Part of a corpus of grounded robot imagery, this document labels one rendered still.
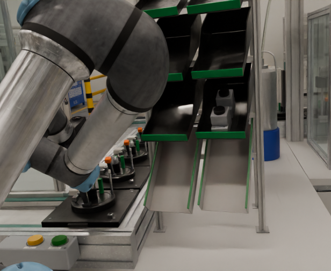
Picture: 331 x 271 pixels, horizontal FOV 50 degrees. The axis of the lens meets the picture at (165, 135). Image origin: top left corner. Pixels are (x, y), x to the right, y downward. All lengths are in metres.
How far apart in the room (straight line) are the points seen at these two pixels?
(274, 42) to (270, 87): 9.85
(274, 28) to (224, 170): 10.65
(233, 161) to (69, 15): 0.69
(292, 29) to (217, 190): 1.27
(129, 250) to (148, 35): 0.63
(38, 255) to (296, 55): 1.63
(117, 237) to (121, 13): 0.63
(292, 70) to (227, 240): 1.22
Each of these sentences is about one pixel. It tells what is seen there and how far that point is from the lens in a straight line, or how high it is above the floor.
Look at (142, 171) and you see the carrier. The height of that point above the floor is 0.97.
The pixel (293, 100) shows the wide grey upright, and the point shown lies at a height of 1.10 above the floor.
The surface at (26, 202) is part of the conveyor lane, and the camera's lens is 1.41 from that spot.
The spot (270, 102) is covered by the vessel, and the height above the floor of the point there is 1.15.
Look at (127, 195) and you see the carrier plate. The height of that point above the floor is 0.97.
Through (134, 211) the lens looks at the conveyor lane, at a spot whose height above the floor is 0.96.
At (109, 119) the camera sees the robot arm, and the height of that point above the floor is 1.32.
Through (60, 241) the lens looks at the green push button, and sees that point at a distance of 1.00.
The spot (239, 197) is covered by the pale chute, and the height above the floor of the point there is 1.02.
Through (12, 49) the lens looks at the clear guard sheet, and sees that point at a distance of 1.36.
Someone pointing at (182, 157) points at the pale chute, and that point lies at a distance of 1.08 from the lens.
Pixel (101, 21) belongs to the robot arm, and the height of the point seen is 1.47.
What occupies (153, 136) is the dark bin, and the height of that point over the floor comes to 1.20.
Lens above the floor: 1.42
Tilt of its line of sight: 13 degrees down
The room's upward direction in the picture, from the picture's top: 5 degrees counter-clockwise
